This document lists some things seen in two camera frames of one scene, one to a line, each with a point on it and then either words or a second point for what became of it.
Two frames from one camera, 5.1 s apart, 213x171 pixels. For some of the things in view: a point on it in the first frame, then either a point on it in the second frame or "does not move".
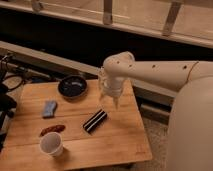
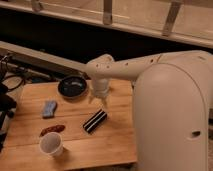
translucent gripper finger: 102,96 to 90,99
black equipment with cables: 7,100 does not move
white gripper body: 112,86 to 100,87
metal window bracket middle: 107,12 does not move
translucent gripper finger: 116,101 to 105,101
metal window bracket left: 36,5 does not move
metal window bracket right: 171,18 does not move
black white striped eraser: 95,120 does not move
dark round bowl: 72,87 does not move
